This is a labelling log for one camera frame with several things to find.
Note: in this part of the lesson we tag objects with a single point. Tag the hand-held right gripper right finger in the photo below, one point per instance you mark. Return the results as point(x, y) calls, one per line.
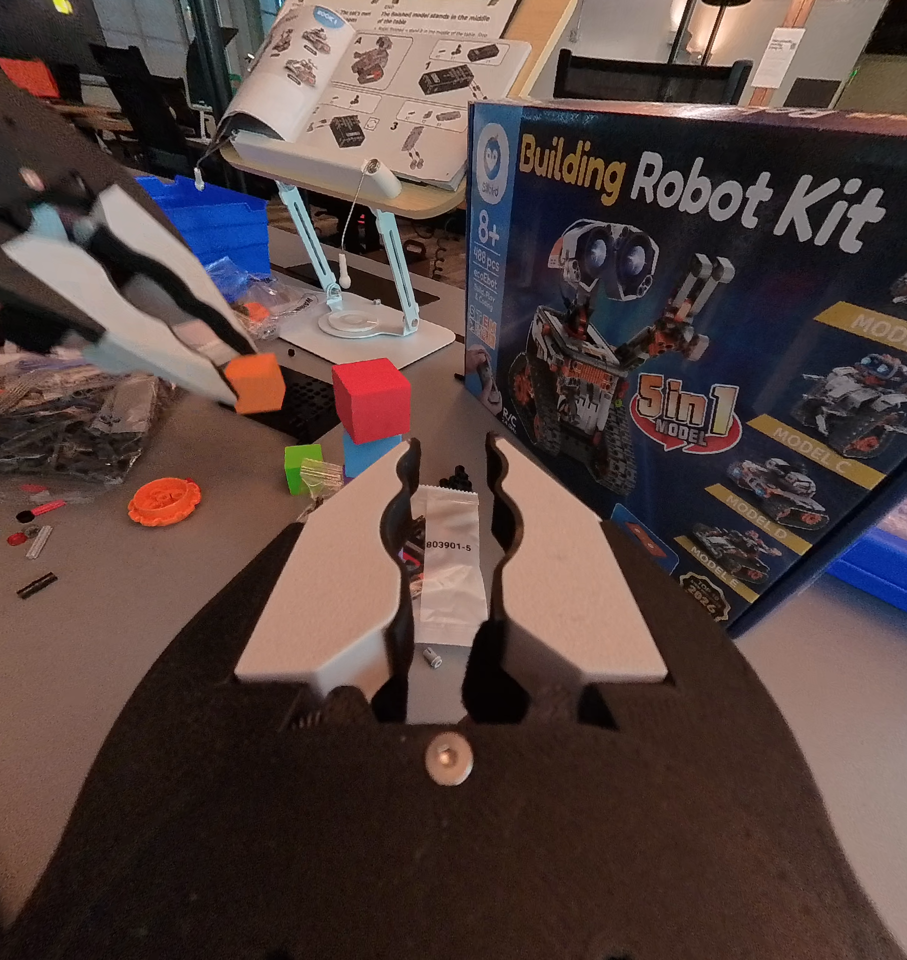
point(581, 615)

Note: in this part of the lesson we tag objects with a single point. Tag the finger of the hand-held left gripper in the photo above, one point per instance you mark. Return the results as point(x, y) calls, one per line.
point(109, 308)
point(169, 263)

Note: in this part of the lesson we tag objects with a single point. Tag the black background office chair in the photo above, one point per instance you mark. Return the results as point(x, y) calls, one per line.
point(649, 75)

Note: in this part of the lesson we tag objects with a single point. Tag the black double connector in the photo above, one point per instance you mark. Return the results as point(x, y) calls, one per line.
point(457, 473)

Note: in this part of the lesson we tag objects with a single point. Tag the black long pin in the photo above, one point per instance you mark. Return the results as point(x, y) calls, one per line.
point(37, 585)

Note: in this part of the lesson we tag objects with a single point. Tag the grey desk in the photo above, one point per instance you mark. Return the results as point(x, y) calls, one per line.
point(844, 720)

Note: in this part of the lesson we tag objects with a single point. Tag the red foam cube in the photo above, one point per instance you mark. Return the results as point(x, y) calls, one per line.
point(371, 398)

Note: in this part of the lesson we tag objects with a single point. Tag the blue robot kit box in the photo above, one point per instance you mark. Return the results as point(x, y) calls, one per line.
point(694, 330)

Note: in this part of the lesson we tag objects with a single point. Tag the grey long pin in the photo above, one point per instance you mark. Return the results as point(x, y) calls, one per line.
point(38, 542)

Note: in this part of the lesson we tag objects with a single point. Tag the light blue foam cube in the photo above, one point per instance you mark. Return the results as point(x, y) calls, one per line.
point(371, 455)

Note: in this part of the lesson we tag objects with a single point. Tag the orange plastic gear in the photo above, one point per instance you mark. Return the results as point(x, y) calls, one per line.
point(166, 501)

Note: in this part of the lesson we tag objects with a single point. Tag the white label wheels bag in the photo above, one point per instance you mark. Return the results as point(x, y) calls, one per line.
point(259, 300)

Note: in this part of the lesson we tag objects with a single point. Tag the white book stand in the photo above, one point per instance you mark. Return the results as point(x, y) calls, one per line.
point(371, 323)

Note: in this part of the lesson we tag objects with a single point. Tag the green foam cube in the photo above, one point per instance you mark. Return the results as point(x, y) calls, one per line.
point(301, 468)

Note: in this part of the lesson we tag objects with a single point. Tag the clear bag of grey beams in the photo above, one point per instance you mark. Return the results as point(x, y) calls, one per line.
point(64, 420)

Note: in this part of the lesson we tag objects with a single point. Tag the instruction booklet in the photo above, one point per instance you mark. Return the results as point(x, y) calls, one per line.
point(394, 75)

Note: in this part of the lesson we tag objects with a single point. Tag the grey short pin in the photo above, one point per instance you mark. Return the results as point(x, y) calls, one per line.
point(431, 656)

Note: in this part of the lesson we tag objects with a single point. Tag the orange foam cube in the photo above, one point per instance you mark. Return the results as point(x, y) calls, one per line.
point(259, 384)

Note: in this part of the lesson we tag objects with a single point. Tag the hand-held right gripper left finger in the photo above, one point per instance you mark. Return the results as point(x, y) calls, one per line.
point(319, 615)

